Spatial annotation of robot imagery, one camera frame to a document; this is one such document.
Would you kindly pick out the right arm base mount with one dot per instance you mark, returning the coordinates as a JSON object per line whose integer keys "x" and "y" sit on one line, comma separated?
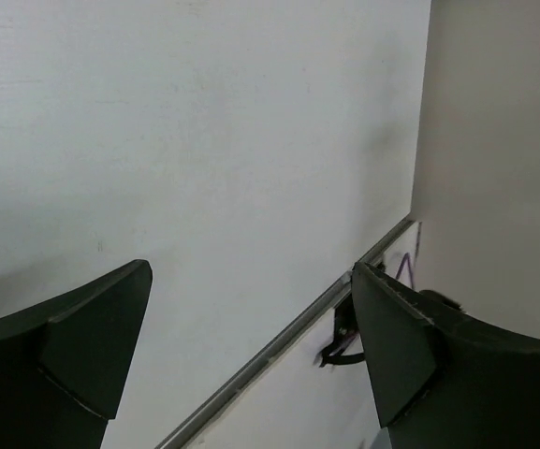
{"x": 345, "y": 333}

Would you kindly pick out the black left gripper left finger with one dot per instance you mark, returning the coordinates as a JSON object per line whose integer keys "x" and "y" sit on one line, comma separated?
{"x": 64, "y": 362}

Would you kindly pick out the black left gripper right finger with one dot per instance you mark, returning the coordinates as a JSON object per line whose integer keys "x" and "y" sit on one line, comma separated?
{"x": 441, "y": 378}

